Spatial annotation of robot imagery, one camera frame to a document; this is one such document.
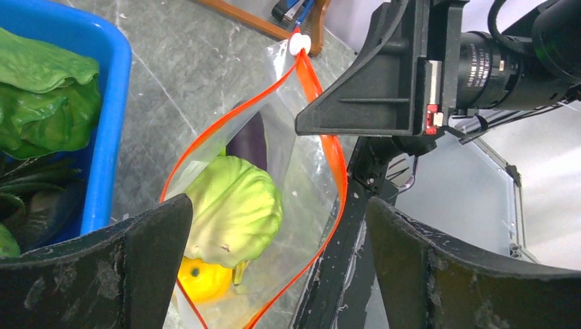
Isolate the wooden rack shelf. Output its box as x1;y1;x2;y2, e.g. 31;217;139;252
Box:
200;1;330;57

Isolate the pale green toy cabbage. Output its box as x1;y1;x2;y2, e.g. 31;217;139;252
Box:
184;156;284;269

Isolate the blue stapler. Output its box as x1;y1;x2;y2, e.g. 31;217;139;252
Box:
271;0;315;25

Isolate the blue plastic bin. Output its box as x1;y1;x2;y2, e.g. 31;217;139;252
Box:
1;1;132;244

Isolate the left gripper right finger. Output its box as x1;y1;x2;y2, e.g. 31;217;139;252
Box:
365;197;580;328

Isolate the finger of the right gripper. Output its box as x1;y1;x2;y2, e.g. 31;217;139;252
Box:
295;1;418;136

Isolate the aluminium frame rail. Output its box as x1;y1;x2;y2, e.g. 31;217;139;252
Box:
473;138;541;264

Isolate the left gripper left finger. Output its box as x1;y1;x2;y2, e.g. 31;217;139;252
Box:
1;194;193;328

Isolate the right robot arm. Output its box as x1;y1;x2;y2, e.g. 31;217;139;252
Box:
295;1;580;328

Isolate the yellow toy mango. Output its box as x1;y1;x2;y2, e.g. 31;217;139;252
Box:
177;257;233;304

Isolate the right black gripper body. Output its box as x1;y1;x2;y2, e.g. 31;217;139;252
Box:
408;1;467;136

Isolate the green toy lettuce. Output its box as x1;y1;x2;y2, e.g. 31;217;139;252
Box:
1;29;102;160

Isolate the purple toy eggplant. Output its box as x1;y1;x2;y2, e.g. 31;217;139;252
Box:
225;112;268;171

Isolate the clear zip top bag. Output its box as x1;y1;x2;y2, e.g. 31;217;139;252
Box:
160;29;348;328

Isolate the green toy cabbage front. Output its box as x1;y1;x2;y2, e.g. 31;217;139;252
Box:
1;223;21;258

